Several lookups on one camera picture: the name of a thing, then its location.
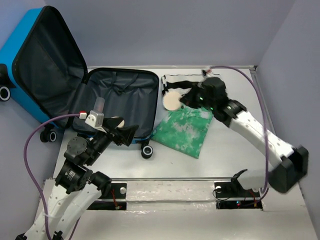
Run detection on black white striped shirt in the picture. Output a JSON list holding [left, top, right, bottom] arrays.
[[161, 73, 222, 96]]

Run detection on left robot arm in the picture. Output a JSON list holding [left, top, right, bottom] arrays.
[[16, 111, 139, 240]]

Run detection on cream round puck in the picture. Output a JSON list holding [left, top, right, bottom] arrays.
[[163, 91, 182, 111]]

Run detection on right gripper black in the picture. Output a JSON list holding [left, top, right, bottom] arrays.
[[179, 81, 216, 111]]

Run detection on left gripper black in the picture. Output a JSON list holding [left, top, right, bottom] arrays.
[[86, 115, 140, 164]]

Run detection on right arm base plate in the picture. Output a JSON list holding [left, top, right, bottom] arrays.
[[212, 181, 263, 210]]

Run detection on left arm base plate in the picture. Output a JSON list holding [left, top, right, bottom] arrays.
[[88, 181, 127, 211]]

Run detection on green tie-dye shorts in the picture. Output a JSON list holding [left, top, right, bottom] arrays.
[[151, 105, 213, 159]]

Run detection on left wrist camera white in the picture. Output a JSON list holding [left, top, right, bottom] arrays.
[[84, 110, 104, 129]]

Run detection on blue kids suitcase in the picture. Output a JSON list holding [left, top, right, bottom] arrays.
[[0, 5, 160, 159]]

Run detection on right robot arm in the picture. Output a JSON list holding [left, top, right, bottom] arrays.
[[180, 77, 309, 196]]

